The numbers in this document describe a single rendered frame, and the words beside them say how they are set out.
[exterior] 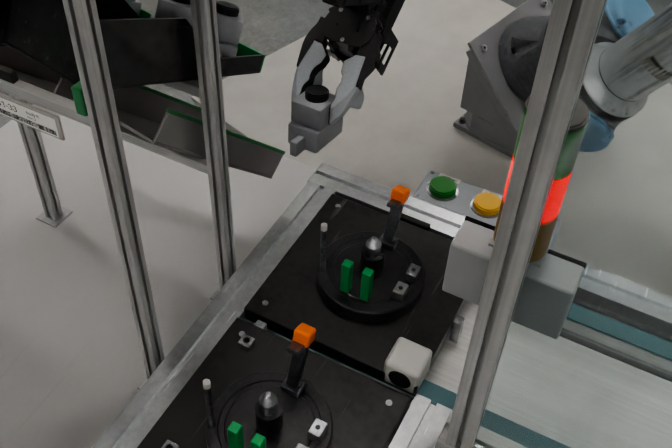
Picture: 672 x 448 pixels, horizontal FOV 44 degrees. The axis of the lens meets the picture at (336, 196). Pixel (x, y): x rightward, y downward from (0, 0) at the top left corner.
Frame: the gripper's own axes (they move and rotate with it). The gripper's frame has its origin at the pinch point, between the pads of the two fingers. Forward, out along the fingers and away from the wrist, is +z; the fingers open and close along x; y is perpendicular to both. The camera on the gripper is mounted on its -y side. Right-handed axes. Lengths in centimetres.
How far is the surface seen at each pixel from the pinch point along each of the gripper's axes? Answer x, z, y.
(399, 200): -12.0, 5.6, 9.5
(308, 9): 121, -80, 190
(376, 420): -22.6, 31.0, 3.8
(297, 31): 116, -67, 181
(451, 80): 5, -27, 56
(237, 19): 9.2, -4.6, -9.7
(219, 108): 5.8, 6.3, -9.8
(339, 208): -1.3, 8.6, 18.0
